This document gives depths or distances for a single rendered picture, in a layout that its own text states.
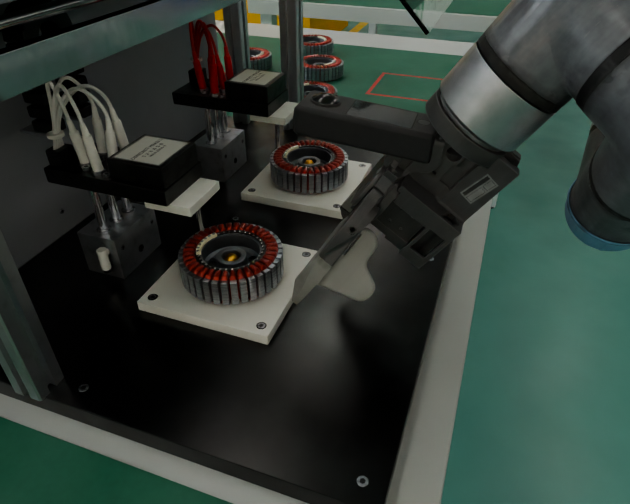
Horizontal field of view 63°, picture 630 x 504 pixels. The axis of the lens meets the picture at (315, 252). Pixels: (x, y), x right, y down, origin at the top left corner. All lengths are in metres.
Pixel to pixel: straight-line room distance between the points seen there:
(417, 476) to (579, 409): 1.15
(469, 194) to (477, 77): 0.09
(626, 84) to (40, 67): 0.40
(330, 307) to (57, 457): 0.28
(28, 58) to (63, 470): 0.32
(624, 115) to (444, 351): 0.30
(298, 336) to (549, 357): 1.24
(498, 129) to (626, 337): 1.52
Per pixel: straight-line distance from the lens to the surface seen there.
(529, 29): 0.37
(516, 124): 0.38
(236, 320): 0.53
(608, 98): 0.35
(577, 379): 1.66
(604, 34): 0.35
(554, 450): 1.48
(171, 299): 0.57
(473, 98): 0.38
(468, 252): 0.70
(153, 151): 0.55
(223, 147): 0.77
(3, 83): 0.45
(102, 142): 0.60
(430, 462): 0.48
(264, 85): 0.71
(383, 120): 0.42
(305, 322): 0.54
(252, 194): 0.73
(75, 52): 0.49
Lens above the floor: 1.15
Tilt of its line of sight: 36 degrees down
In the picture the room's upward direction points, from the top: straight up
